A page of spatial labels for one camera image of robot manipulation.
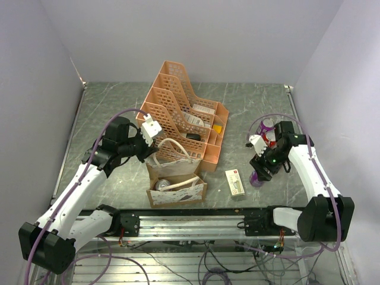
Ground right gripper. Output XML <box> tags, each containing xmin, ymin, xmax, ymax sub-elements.
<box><xmin>250</xmin><ymin>142</ymin><xmax>289</xmax><ymax>181</ymax></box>

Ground purple soda can front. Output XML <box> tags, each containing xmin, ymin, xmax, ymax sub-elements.
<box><xmin>249</xmin><ymin>170</ymin><xmax>263</xmax><ymax>188</ymax></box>

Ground purple soda can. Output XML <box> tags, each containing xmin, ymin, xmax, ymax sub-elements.
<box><xmin>249</xmin><ymin>170</ymin><xmax>263</xmax><ymax>188</ymax></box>
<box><xmin>255</xmin><ymin>118</ymin><xmax>274</xmax><ymax>136</ymax></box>

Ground red soda can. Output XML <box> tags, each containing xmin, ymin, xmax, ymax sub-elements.
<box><xmin>262</xmin><ymin>131</ymin><xmax>276</xmax><ymax>148</ymax></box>

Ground purple Fanta can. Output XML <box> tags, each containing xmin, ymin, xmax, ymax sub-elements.
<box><xmin>155</xmin><ymin>179</ymin><xmax>170</xmax><ymax>191</ymax></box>

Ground brown canvas tote bag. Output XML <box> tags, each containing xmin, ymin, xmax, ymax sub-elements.
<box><xmin>145</xmin><ymin>154</ymin><xmax>207</xmax><ymax>208</ymax></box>

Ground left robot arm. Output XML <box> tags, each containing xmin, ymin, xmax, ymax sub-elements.
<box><xmin>18</xmin><ymin>114</ymin><xmax>162</xmax><ymax>275</ymax></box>

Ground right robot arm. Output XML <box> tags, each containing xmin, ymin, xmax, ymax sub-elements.
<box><xmin>246</xmin><ymin>121</ymin><xmax>354</xmax><ymax>242</ymax></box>

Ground white green cardboard box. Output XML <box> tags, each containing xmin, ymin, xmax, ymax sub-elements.
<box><xmin>225</xmin><ymin>169</ymin><xmax>245</xmax><ymax>197</ymax></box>

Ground purple soda can rear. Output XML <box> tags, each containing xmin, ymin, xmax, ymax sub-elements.
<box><xmin>255</xmin><ymin>118</ymin><xmax>274</xmax><ymax>136</ymax></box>

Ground peach plastic file organizer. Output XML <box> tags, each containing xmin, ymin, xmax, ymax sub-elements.
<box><xmin>141</xmin><ymin>61</ymin><xmax>229</xmax><ymax>172</ymax></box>

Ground white papers in organizer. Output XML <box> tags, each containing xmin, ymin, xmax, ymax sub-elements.
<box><xmin>182</xmin><ymin>104</ymin><xmax>216</xmax><ymax>128</ymax></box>

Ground yellow sticky notes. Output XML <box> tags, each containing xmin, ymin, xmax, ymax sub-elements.
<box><xmin>212</xmin><ymin>124</ymin><xmax>223</xmax><ymax>135</ymax></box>

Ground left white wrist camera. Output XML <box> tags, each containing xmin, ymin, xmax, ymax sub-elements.
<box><xmin>141</xmin><ymin>113</ymin><xmax>163</xmax><ymax>147</ymax></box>

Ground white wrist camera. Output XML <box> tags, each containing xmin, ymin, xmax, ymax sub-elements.
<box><xmin>245</xmin><ymin>135</ymin><xmax>268</xmax><ymax>157</ymax></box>
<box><xmin>141</xmin><ymin>113</ymin><xmax>163</xmax><ymax>147</ymax></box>

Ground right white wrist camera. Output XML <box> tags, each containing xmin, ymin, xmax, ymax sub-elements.
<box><xmin>245</xmin><ymin>135</ymin><xmax>268</xmax><ymax>157</ymax></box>

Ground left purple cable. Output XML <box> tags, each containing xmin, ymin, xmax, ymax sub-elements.
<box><xmin>23</xmin><ymin>108</ymin><xmax>149</xmax><ymax>285</ymax></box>

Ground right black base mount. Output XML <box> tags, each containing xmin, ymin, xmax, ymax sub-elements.
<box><xmin>236</xmin><ymin>207</ymin><xmax>277</xmax><ymax>236</ymax></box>

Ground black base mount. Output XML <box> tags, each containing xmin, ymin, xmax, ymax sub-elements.
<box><xmin>236</xmin><ymin>207</ymin><xmax>277</xmax><ymax>236</ymax></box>
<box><xmin>115</xmin><ymin>210</ymin><xmax>140</xmax><ymax>238</ymax></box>

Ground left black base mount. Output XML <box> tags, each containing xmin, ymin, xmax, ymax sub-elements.
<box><xmin>115</xmin><ymin>210</ymin><xmax>140</xmax><ymax>238</ymax></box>

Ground aluminium mounting rail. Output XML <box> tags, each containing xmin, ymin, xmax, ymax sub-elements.
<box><xmin>74</xmin><ymin>215</ymin><xmax>345</xmax><ymax>241</ymax></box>

